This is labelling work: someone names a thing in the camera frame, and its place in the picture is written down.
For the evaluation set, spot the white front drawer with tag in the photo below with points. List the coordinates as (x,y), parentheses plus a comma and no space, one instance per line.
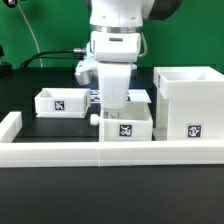
(133,124)

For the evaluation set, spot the white drawer with tag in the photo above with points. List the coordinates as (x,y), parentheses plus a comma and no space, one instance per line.
(133,124)
(62,102)

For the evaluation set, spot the white drawer cabinet box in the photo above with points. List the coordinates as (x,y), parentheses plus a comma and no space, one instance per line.
(189,103)

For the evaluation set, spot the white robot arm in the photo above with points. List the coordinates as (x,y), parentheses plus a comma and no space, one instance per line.
(116,33)

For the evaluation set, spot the white fiducial marker sheet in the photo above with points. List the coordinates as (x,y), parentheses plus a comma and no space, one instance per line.
(134,95)

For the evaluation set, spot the white U-shaped table fence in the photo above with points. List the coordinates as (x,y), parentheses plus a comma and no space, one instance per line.
(101,154)

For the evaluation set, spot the black device at left edge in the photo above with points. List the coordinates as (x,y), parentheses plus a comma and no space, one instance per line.
(5,68)

